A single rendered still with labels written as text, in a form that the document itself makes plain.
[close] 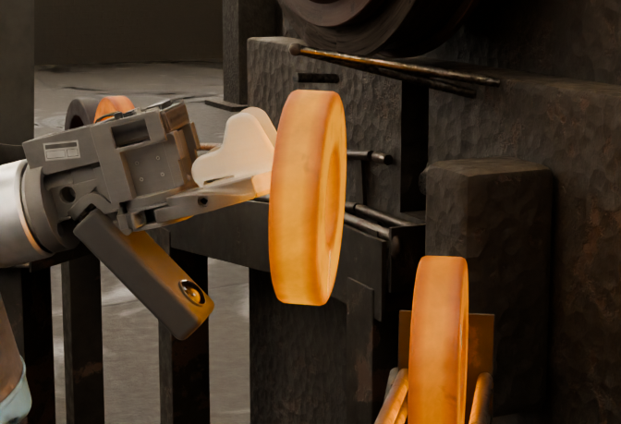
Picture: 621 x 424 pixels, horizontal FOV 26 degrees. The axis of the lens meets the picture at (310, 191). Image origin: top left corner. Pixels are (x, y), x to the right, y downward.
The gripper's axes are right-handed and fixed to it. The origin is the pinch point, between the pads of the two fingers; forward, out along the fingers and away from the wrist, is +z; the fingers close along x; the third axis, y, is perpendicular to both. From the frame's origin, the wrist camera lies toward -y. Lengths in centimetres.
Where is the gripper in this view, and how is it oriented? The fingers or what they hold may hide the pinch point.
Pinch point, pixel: (310, 171)
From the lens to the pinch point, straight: 96.1
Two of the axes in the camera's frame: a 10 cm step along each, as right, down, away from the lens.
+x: 1.6, -1.8, 9.7
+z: 9.5, -2.3, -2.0
